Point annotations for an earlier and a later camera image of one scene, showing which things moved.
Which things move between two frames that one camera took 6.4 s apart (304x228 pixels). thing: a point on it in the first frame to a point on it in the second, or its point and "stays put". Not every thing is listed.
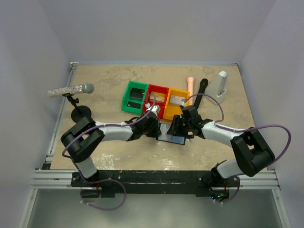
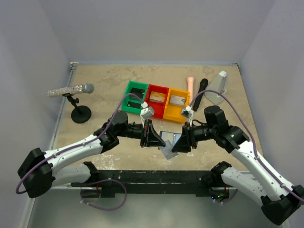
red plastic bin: [156, 95] stays put
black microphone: [204, 82] stays put
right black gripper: [174, 128] to [188, 138]
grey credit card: [133, 105] stays put
